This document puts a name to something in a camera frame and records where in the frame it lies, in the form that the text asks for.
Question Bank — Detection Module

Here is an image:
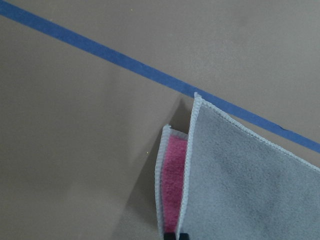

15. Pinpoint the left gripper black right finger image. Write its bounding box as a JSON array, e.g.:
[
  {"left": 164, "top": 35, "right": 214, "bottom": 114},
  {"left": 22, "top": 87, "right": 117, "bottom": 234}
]
[{"left": 178, "top": 232, "right": 190, "bottom": 240}]

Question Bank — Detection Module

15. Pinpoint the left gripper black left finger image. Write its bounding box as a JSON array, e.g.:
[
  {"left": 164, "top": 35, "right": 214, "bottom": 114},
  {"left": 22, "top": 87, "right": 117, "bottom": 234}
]
[{"left": 163, "top": 232, "right": 177, "bottom": 240}]

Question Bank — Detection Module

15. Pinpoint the pink and grey towel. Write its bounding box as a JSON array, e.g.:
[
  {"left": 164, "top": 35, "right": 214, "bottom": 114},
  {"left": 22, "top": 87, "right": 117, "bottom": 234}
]
[{"left": 154, "top": 94, "right": 320, "bottom": 240}]

